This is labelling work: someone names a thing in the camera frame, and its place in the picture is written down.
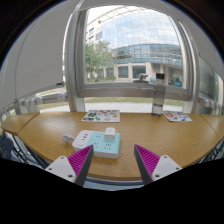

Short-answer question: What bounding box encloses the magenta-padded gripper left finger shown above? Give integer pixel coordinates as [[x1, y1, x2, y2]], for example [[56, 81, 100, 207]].
[[44, 144, 95, 188]]

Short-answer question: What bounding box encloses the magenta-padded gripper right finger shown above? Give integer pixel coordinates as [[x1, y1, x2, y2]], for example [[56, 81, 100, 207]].
[[133, 143, 184, 186]]

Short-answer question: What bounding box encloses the white and mint power strip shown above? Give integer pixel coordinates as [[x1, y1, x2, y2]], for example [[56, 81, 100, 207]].
[[71, 129, 122, 160]]

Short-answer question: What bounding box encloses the sticker sheet with red stickers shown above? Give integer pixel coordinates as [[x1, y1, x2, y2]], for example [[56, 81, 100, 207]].
[[162, 110, 193, 123]]

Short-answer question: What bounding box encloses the row of black chairs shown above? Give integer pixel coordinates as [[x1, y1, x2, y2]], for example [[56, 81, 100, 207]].
[[199, 138, 224, 165]]

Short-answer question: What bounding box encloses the sticker sheet with green stickers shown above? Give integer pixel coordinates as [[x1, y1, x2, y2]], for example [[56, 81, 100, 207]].
[[81, 109, 121, 124]]

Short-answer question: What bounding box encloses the clear black-capped water bottle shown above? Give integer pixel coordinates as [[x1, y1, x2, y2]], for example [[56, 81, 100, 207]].
[[151, 72, 167, 118]]

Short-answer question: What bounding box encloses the grey roller blind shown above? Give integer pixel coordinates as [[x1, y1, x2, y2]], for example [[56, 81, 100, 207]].
[[13, 0, 83, 101]]

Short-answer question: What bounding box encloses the green tree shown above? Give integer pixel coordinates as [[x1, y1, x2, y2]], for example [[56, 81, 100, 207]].
[[84, 39, 116, 84]]

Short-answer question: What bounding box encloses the glass-fronted building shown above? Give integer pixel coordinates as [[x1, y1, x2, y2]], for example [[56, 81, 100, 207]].
[[85, 6, 184, 88]]

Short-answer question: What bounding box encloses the white power strip cable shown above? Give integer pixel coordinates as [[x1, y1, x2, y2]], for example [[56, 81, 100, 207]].
[[61, 133, 76, 145]]

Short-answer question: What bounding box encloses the grey window frame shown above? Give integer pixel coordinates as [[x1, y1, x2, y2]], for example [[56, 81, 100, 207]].
[[63, 0, 201, 114]]

